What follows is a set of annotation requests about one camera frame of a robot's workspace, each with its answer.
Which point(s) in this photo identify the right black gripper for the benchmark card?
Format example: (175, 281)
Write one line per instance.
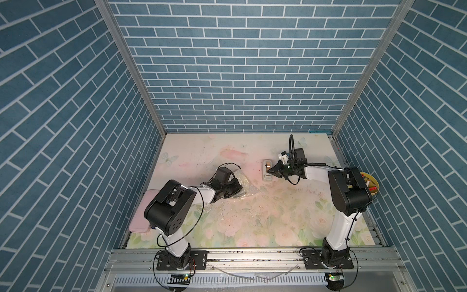
(277, 170)

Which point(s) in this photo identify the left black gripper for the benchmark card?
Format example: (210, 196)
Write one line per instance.
(236, 186)

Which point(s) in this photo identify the clear bubble wrap sheet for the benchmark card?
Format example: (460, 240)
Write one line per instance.
(239, 203)

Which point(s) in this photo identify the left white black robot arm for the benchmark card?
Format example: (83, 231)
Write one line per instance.
(169, 208)

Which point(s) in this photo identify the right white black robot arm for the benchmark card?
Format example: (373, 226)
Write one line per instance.
(349, 192)

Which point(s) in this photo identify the yellow pen cup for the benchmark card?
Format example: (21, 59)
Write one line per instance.
(370, 182)

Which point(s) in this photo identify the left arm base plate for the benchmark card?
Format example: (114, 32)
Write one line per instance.
(194, 260)

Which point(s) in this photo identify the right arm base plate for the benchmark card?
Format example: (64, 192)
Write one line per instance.
(326, 259)

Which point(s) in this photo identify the aluminium front rail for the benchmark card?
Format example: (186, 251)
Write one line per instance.
(245, 260)

